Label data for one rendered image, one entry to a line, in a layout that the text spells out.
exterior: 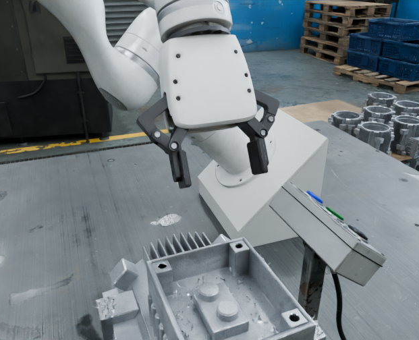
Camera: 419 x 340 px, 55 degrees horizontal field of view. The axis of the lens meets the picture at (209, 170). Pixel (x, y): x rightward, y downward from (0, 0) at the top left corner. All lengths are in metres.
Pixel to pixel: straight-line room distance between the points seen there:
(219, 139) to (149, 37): 0.27
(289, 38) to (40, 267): 7.52
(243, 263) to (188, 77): 0.20
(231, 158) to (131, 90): 0.30
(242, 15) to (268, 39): 0.71
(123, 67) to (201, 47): 0.38
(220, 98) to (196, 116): 0.03
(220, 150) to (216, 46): 0.52
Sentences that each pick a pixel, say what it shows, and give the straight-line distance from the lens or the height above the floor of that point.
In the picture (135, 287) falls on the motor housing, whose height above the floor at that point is 1.07.
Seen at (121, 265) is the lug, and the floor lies 1.09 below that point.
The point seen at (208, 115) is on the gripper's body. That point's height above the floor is 1.24.
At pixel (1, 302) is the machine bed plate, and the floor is 0.80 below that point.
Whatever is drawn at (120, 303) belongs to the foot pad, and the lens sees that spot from 0.44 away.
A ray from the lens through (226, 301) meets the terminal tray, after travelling 0.35.
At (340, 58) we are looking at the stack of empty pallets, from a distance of 6.92.
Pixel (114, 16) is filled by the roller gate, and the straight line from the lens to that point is 6.96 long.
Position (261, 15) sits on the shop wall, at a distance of 7.82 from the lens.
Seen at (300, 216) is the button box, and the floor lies 1.07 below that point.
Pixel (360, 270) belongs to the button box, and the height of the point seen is 1.04.
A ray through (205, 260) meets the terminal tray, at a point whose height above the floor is 1.13.
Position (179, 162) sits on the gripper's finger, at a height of 1.20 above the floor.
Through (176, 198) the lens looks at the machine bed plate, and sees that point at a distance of 1.14.
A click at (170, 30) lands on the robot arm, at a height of 1.32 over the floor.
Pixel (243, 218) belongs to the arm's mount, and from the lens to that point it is 0.92.
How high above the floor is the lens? 1.38
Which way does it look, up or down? 27 degrees down
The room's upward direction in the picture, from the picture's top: straight up
